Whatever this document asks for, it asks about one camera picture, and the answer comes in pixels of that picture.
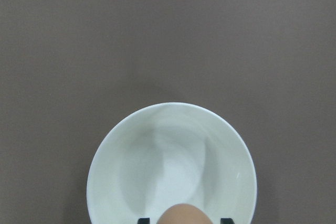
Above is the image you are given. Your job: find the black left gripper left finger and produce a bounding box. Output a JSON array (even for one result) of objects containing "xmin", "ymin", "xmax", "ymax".
[{"xmin": 138, "ymin": 218, "xmax": 150, "ymax": 224}]

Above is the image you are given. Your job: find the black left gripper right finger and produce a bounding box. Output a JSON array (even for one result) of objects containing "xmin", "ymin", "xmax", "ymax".
[{"xmin": 220, "ymin": 218, "xmax": 234, "ymax": 224}]

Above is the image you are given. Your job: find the brown egg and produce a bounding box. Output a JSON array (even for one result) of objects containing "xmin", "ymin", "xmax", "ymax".
[{"xmin": 157, "ymin": 204, "xmax": 212, "ymax": 224}]

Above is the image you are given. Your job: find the white bowl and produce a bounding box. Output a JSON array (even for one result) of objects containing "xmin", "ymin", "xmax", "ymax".
[{"xmin": 86, "ymin": 102, "xmax": 257, "ymax": 223}]

